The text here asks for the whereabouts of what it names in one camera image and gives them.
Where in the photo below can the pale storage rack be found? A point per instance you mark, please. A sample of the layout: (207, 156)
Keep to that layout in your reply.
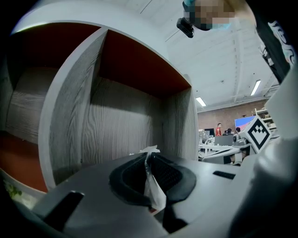
(267, 118)

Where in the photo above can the grey wood-grain shelf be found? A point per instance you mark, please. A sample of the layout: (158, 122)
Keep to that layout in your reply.
(121, 125)

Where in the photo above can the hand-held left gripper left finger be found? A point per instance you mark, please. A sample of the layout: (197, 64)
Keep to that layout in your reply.
(126, 183)

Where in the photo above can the large display screen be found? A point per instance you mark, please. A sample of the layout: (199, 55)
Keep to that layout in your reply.
(243, 123)

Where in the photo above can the person's black printed shirt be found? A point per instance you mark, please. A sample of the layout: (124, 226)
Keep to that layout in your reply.
(274, 35)

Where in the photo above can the black head-worn camera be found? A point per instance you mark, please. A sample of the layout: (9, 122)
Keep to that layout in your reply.
(185, 27)

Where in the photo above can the black computer monitor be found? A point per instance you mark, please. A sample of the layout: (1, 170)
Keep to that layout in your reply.
(209, 131)

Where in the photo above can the long ceiling light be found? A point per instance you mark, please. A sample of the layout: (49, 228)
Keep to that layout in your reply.
(201, 101)
(255, 87)

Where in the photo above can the dark desk partition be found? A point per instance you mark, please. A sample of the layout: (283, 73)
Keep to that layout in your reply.
(223, 140)

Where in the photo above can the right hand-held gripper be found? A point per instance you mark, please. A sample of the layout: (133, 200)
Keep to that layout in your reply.
(258, 133)

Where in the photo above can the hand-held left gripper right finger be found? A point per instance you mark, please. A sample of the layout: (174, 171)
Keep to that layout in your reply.
(177, 181)

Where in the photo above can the clear plastic pack of tissues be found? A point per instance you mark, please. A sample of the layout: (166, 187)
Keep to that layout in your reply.
(154, 191)

